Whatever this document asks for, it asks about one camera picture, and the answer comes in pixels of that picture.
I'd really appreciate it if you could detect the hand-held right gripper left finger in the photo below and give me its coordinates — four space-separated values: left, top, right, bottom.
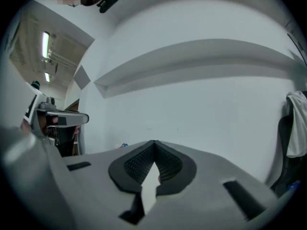
62 139 154 230

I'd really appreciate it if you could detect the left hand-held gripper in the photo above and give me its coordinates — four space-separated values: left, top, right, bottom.
23 80 90 139

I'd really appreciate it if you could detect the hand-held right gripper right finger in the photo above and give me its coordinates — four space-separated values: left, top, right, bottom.
148 139 280 230

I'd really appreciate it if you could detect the person's left hand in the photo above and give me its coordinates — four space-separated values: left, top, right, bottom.
39 115 59 136

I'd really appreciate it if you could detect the long ceiling light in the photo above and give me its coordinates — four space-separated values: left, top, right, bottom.
42 31 50 59

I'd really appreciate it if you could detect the black office chair with cloth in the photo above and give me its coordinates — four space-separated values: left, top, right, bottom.
270 91 307 199

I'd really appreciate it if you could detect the white cloth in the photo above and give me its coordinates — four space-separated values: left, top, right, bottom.
284 91 307 158

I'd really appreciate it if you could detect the grey wall panel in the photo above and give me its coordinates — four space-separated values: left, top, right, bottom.
73 64 92 91

